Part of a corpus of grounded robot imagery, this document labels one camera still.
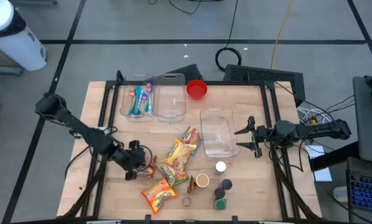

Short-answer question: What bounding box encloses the grey laptop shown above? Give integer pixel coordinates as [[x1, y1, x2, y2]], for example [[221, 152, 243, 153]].
[[353, 76, 372, 166]]

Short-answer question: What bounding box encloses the black-lid jar brown label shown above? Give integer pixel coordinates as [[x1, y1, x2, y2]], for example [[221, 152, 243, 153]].
[[213, 187, 226, 200]]

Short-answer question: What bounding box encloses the white paper sheet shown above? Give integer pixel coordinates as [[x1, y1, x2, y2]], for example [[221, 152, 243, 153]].
[[305, 144, 333, 183]]

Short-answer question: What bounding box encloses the yellow cable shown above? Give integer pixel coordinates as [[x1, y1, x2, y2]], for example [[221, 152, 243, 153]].
[[269, 0, 295, 70]]

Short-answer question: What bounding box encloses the small black box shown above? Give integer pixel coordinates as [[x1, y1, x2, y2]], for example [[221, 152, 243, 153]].
[[167, 63, 203, 82]]

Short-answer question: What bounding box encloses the thin black floor cable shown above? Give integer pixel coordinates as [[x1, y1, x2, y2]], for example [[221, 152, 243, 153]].
[[169, 0, 203, 15]]

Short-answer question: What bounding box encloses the clear plastic cutlery bin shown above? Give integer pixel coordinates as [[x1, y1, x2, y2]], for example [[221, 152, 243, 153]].
[[119, 74, 156, 122]]

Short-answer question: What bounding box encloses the green-lid spice jar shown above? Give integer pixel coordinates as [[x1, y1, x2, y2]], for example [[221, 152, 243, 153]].
[[213, 198, 228, 212]]

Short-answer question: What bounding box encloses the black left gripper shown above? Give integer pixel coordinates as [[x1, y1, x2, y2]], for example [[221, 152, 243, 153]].
[[116, 148, 151, 182]]

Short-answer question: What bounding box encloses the white trash can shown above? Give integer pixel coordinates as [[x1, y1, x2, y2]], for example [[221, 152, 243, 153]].
[[0, 0, 47, 72]]

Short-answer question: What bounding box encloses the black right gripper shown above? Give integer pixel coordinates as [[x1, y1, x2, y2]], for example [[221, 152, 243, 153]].
[[235, 116, 279, 159]]

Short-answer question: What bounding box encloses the black desk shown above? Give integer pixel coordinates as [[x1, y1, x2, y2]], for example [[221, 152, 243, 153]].
[[309, 141, 361, 172]]

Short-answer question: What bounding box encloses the orange-brown spice pouch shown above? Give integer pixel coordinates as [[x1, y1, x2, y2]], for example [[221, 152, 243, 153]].
[[187, 175, 197, 195]]

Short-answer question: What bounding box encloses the white-lid seasoning jar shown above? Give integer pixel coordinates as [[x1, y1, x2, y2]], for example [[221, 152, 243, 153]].
[[215, 161, 228, 175]]

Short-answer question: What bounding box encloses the teal patterned spoon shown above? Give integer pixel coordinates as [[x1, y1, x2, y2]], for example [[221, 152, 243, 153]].
[[134, 85, 143, 115]]

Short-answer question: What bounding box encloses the red bowl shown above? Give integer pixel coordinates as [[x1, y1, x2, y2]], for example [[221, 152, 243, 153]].
[[186, 79, 208, 101]]

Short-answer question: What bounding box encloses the furikake jar tan lid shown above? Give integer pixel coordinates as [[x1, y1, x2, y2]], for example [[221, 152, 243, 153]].
[[195, 173, 211, 189]]

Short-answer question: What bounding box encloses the purple iridescent spoon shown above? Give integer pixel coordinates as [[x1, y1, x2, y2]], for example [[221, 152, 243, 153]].
[[145, 82, 154, 113]]

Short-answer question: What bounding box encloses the pink iridescent spoon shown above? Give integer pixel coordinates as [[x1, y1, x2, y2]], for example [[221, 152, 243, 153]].
[[128, 87, 136, 116]]

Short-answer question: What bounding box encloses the white computer mouse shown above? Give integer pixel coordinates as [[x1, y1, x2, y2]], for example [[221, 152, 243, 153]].
[[333, 185, 348, 203]]

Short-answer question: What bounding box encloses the coiled black cable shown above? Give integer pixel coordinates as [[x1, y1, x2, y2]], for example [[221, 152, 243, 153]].
[[215, 0, 243, 72]]

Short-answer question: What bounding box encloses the black computer tower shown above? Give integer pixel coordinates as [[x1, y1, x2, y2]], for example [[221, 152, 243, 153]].
[[223, 63, 307, 106]]

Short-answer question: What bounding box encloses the red-brown ramen packet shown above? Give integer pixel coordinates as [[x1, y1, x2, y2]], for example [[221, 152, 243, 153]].
[[137, 155, 158, 179]]

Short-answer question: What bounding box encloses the backlit black keyboard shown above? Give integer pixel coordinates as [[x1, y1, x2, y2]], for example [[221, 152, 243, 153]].
[[347, 169, 372, 215]]

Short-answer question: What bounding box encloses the green and yellow ramen packet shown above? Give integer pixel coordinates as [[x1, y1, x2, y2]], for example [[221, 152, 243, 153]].
[[156, 161, 190, 187]]

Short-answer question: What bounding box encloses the black-lid jar purple label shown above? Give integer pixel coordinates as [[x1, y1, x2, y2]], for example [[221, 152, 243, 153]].
[[220, 178, 233, 191]]

